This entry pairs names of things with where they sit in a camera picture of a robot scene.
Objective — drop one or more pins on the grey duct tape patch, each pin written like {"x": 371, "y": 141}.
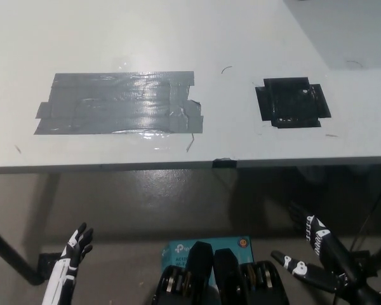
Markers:
{"x": 114, "y": 105}

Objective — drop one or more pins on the black robot body blocks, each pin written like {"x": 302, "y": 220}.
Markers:
{"x": 223, "y": 279}

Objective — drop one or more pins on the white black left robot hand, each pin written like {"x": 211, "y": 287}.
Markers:
{"x": 65, "y": 270}

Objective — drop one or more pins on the small black tape strip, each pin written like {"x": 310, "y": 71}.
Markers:
{"x": 223, "y": 162}

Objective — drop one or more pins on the teal router box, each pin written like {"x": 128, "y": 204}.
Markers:
{"x": 177, "y": 251}

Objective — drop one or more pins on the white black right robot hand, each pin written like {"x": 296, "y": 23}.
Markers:
{"x": 333, "y": 263}

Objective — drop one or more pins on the thin dark stick scrap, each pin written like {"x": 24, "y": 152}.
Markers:
{"x": 190, "y": 144}

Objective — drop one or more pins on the black tape patch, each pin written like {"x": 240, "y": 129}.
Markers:
{"x": 292, "y": 101}

